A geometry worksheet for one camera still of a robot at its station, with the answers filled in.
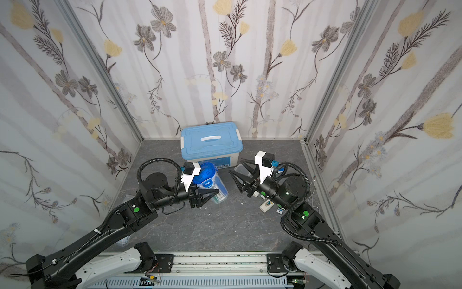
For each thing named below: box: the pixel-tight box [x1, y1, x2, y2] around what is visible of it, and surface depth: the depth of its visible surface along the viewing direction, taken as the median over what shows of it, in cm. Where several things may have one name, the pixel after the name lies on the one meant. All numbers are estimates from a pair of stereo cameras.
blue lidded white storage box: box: [180, 121, 244, 169], surface depth 98 cm
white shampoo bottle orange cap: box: [259, 199, 275, 213], surface depth 91 cm
